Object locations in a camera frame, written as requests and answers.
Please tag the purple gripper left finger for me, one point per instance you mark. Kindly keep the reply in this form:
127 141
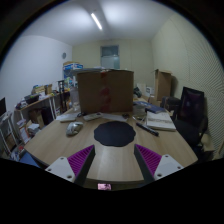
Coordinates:
74 168

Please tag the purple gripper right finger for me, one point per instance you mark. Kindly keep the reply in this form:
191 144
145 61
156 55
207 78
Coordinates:
154 166

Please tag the grey computer mouse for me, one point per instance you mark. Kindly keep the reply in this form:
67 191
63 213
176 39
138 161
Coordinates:
74 128

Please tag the black round mouse pad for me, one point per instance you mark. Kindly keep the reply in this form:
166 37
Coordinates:
114 133

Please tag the black marker pen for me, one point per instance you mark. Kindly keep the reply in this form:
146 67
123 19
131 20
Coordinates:
150 130

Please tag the white notebook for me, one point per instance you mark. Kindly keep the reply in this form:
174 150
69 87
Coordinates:
160 121

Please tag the white paper booklet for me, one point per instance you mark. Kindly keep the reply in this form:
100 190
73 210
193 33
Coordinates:
67 118

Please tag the white keyboard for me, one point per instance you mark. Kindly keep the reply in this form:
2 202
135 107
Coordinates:
93 116

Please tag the blue book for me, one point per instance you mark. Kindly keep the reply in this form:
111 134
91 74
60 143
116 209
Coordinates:
150 107

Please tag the black office chair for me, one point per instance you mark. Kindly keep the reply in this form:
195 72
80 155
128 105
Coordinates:
191 121

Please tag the wooden shelf unit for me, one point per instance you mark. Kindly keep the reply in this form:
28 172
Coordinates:
29 110

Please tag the large brown cardboard box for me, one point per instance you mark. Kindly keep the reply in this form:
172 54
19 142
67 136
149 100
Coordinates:
106 91

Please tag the tall cardboard box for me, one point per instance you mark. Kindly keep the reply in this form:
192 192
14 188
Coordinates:
162 84

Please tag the colourful blue box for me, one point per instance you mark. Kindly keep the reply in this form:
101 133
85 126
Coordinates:
69 69

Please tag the window with blind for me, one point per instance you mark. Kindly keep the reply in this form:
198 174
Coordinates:
110 57

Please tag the ceiling fluorescent light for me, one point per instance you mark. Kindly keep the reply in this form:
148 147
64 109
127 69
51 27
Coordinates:
96 21

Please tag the round wall clock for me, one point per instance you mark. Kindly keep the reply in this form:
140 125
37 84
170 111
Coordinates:
64 55

